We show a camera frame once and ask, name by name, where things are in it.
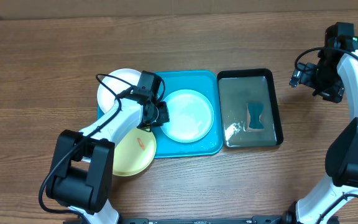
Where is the black water tray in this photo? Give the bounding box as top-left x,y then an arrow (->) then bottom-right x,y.
217,68 -> 283,148

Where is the teal plastic tray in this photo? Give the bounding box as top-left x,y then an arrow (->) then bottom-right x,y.
96,70 -> 224,159

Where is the white plate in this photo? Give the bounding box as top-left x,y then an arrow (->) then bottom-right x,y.
97,68 -> 141,113

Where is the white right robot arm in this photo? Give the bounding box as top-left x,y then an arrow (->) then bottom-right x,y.
281,22 -> 358,223

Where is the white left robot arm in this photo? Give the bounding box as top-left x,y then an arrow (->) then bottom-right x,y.
38,69 -> 169,224

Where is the light blue plate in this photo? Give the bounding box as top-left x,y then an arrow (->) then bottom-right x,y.
162,90 -> 214,143

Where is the yellow plate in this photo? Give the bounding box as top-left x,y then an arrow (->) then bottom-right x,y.
112,128 -> 157,177

